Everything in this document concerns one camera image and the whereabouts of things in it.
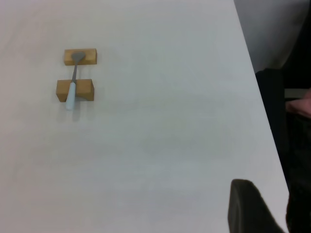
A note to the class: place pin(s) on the dark bulky object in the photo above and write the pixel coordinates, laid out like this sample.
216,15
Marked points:
301,150

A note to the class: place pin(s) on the arched wooden block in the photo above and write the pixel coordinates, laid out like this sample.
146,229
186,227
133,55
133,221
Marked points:
85,88

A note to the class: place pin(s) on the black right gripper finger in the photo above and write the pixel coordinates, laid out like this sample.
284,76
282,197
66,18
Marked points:
247,211

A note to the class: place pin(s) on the pinkish blurry object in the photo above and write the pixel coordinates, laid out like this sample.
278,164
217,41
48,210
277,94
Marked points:
301,105

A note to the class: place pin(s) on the rectangular wooden block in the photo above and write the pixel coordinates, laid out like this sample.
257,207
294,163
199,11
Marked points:
90,57

